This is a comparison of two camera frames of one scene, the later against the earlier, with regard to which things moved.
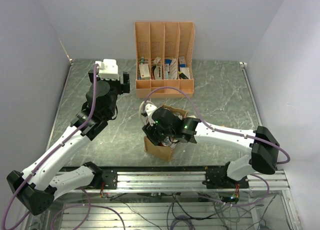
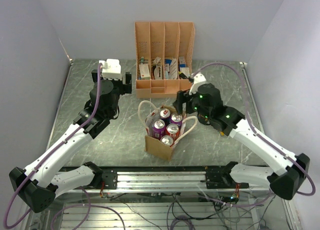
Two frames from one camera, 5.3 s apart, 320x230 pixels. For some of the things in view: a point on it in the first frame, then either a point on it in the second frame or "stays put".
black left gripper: (123, 88) stays put
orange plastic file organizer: (164, 57) stays put
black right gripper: (150, 132) → (182, 96)
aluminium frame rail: (273, 181) stays put
